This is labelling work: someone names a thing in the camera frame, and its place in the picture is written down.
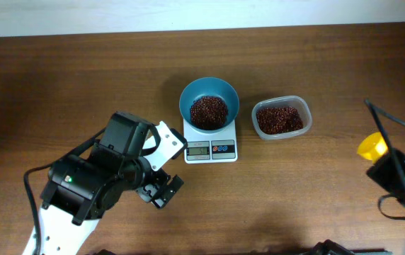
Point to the clear plastic bean container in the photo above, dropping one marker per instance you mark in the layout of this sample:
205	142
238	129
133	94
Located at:
279	102

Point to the red beans in container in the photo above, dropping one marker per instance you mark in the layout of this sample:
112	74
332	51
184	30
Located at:
274	121

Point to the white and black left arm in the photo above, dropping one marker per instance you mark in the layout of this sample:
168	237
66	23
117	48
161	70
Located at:
127	155

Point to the white digital kitchen scale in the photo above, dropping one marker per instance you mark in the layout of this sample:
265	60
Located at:
215	146

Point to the red beans in bowl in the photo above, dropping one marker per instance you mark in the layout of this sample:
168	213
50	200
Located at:
209	113

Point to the blue-grey plastic bowl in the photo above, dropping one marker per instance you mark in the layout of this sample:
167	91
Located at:
209	86

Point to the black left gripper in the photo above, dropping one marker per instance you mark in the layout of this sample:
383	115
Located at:
161	190

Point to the yellow plastic scoop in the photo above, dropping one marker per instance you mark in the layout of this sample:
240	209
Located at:
373	147

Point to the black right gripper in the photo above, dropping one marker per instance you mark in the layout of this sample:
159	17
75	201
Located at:
385	170

